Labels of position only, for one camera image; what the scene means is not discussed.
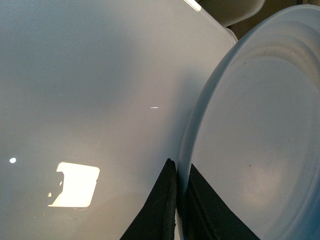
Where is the light blue round plate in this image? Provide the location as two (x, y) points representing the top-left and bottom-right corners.
(177, 4), (320, 240)

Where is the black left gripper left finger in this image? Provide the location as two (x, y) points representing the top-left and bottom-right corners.
(121, 159), (177, 240)

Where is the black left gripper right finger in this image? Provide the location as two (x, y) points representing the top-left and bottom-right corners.
(178, 164), (259, 240)

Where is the beige chair left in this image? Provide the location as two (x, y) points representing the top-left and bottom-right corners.
(197, 0), (265, 27)

